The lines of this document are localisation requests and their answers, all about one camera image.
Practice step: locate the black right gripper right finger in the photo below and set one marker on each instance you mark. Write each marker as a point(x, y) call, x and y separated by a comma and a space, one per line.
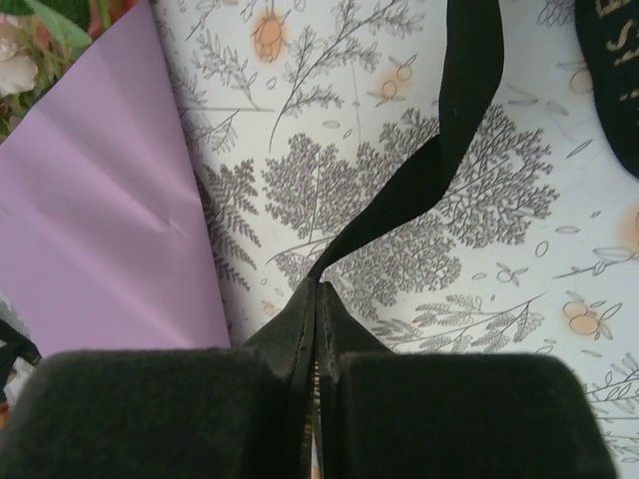
point(449, 424)

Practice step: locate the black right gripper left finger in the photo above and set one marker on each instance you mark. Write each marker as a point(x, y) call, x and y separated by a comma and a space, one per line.
point(150, 424)

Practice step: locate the purple wrapping paper sheet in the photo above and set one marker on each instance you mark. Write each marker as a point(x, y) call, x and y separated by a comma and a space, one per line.
point(100, 199)

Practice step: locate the black ribbon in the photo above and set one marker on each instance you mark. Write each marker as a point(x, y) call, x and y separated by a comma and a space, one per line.
point(469, 75)

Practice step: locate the fake flower bouquet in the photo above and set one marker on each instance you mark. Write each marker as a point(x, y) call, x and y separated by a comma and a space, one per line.
point(15, 60)

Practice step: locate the floral printed tablecloth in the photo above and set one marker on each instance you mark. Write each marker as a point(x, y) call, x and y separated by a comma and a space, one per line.
point(349, 199)

